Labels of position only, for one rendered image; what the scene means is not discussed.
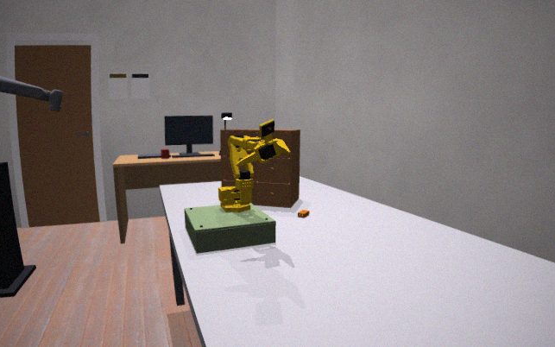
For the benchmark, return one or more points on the dark brown chest of drawers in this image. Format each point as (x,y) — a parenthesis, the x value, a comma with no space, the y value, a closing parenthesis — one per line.
(294,192)

